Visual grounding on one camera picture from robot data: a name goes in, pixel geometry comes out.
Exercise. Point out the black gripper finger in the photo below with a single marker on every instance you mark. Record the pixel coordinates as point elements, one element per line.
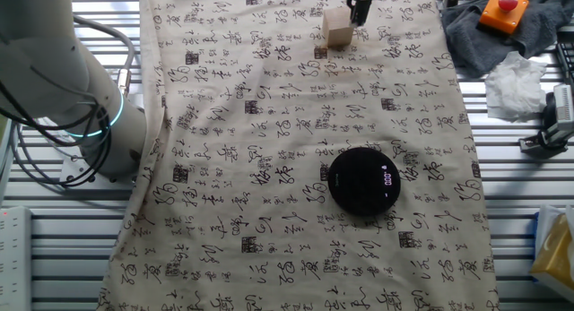
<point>353,4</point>
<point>364,8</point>

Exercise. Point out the pale wooden block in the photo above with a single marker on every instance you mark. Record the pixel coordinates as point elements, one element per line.
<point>336,31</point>

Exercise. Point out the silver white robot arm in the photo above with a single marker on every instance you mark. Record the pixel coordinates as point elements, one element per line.
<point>45,55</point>

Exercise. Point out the black round digital scale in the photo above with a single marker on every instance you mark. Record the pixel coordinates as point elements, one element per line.
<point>359,181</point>

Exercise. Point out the orange emergency stop box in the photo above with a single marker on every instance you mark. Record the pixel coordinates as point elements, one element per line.
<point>502,13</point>

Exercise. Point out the crumpled white tissue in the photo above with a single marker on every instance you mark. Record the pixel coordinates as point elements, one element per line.
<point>515,87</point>

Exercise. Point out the grey towel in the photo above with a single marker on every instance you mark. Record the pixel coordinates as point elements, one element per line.
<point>542,28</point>

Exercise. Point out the beige calligraphy print cloth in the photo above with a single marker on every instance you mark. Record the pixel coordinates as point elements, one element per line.
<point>224,167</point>

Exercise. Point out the black keyboard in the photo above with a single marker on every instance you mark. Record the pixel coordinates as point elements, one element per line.
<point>567,55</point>

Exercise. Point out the yellow tissue pack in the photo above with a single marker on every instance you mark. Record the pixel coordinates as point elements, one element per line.
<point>556,253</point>

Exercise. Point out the white power strip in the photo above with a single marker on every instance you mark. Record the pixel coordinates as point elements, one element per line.
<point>13,257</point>

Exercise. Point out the small camera on stand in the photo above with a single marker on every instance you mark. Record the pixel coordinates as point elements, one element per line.
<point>558,118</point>

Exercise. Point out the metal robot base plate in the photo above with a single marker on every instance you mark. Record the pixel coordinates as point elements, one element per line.
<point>72,167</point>

